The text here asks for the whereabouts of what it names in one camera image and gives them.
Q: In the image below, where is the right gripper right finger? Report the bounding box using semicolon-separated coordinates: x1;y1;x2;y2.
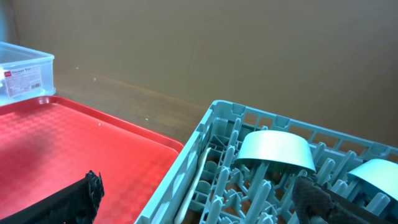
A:
291;176;395;224

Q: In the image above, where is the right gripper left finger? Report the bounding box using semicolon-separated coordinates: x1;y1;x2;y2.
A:
1;170;104;224

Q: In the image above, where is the green bowl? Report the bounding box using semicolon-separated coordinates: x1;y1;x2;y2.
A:
236;130;316;173

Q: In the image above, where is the light blue bowl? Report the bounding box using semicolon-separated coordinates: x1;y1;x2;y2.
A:
347;159;397;200

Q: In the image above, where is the white plastic spoon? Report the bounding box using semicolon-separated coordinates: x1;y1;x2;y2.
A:
174;147;211;224

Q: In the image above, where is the grey dishwasher rack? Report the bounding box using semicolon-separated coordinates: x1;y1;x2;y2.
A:
137;100;397;224

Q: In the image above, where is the red serving tray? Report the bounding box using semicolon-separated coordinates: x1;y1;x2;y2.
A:
1;96;183;223

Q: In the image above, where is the clear plastic bin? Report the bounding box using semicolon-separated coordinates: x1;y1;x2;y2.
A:
1;42;56;106

